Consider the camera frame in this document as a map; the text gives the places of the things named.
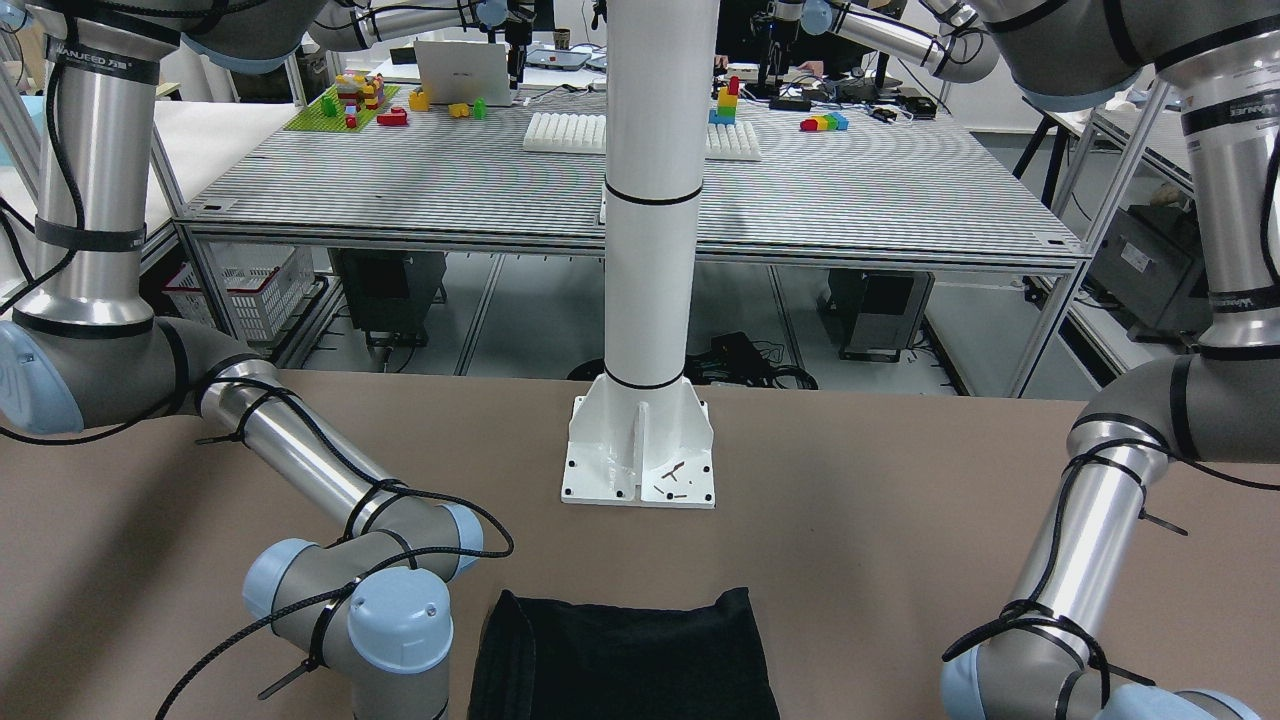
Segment black graphic t-shirt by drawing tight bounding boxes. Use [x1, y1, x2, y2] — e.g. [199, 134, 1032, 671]
[467, 587, 780, 719]

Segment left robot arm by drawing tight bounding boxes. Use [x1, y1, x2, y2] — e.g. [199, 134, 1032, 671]
[941, 1, 1279, 719]

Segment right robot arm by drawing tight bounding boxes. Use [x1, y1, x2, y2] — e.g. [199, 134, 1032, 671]
[3, 1, 483, 719]

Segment white egg tray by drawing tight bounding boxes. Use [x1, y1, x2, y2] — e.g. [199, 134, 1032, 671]
[522, 111, 607, 155]

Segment white laptop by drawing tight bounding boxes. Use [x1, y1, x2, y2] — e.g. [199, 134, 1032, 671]
[413, 41, 515, 108]

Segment white plastic crate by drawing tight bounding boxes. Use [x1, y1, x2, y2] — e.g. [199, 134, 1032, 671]
[163, 243, 315, 343]

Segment green lego baseplate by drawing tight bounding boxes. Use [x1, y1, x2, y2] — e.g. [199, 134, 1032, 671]
[283, 85, 401, 135]

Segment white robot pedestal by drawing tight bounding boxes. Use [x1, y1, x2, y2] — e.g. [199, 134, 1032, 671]
[559, 1, 719, 509]

